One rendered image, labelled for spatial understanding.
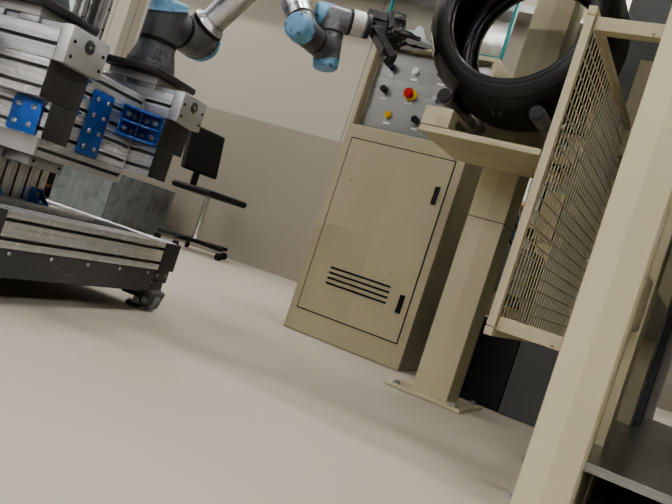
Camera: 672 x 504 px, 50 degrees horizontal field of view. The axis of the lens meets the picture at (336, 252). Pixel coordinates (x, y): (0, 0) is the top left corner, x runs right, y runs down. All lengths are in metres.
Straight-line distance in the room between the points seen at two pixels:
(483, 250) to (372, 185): 0.71
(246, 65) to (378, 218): 4.34
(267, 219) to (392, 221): 3.78
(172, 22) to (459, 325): 1.31
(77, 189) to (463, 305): 4.35
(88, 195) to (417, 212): 3.78
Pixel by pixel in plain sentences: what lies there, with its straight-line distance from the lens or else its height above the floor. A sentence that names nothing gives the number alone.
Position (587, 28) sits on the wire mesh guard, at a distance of 1.61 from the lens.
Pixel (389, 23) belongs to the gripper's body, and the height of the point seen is 1.05.
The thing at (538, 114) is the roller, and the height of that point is 0.90.
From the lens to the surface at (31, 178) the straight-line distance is 2.30.
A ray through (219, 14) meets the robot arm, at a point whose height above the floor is 0.96.
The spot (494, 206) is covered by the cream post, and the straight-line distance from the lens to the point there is 2.44.
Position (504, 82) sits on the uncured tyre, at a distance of 2.15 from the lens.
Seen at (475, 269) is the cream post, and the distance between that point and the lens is 2.43.
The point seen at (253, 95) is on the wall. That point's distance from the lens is 6.95.
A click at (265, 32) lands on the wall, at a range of 7.12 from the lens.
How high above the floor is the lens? 0.37
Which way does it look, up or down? level
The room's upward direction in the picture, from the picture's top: 18 degrees clockwise
